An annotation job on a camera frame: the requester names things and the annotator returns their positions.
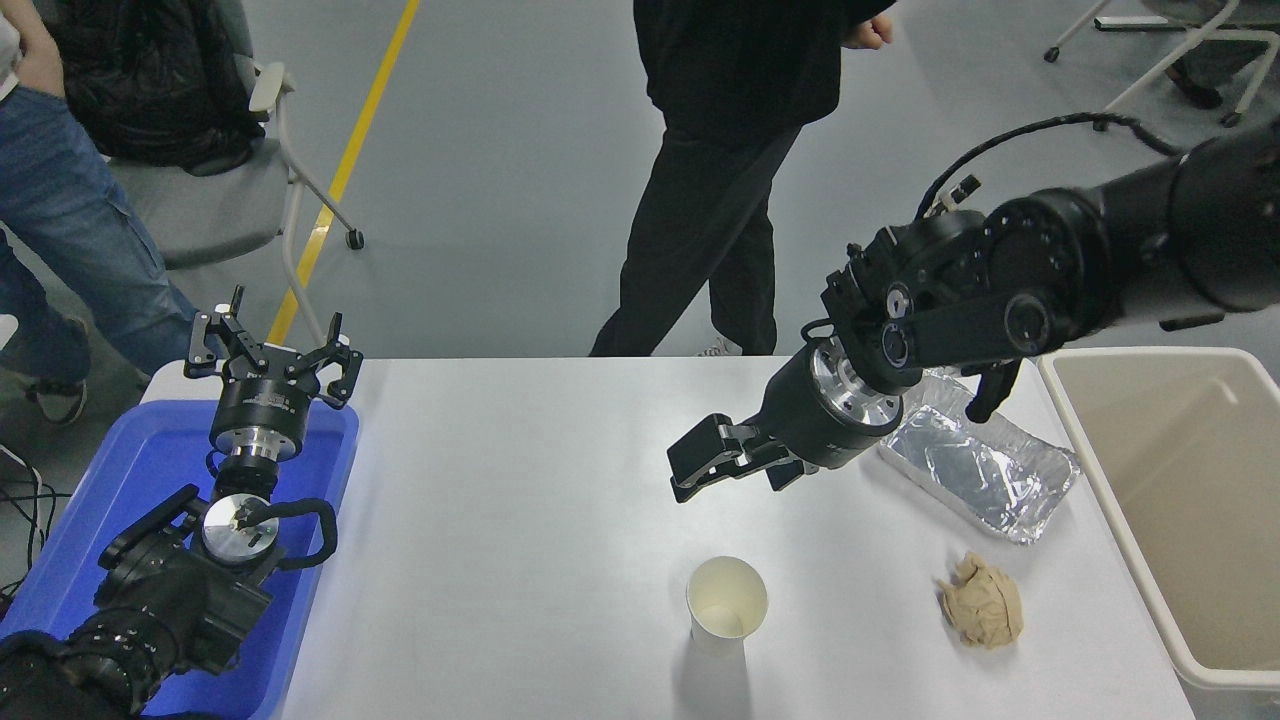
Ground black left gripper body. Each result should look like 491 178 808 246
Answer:
210 345 319 443

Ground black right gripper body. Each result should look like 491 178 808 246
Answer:
757 345 898 471

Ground white paper cup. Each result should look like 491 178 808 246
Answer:
686 556 769 659

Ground blue plastic tray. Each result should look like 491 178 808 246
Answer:
0 400 359 720

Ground silver foil tray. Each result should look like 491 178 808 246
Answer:
878 368 1081 546

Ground person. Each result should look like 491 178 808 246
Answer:
0 0 201 426
590 0 896 358

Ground crumpled tan paper ball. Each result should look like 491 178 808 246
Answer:
935 552 1025 651

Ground black jacket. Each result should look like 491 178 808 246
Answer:
50 0 266 176

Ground large pale plastic bin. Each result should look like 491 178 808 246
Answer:
1037 346 1280 720

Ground black shoe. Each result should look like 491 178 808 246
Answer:
1165 60 1226 111

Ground grey chair white frame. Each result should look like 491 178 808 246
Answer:
105 0 366 346

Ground black floor cable bundle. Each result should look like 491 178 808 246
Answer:
0 440 71 601

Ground white wheeled chair frame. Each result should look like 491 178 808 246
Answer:
1043 0 1280 133

